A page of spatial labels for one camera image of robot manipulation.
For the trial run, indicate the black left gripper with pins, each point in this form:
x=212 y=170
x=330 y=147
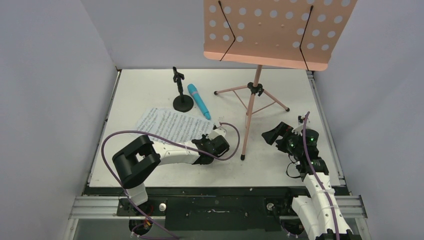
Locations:
x=204 y=139

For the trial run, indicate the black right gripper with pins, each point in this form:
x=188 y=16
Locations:
x=283 y=136

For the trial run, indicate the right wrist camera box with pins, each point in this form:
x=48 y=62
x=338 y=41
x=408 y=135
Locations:
x=301 y=122

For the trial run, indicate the aluminium mounting rail frame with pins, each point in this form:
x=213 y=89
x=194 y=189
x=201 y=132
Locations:
x=108 y=207

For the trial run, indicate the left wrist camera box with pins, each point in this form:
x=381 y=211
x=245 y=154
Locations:
x=219 y=131

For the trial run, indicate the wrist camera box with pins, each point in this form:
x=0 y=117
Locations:
x=219 y=131
x=301 y=122

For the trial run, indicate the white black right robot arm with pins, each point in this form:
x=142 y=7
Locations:
x=318 y=212

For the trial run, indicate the pink folding music stand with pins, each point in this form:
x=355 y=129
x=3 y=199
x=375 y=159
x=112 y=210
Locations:
x=288 y=34

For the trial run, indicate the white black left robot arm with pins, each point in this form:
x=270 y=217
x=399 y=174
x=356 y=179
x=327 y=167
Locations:
x=135 y=162

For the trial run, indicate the black microphone desk stand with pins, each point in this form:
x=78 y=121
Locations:
x=182 y=103

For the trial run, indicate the sheet music page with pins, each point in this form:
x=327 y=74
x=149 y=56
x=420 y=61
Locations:
x=147 y=120
x=179 y=127

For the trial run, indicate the blue toy microphone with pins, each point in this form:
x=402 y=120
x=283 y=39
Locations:
x=193 y=91

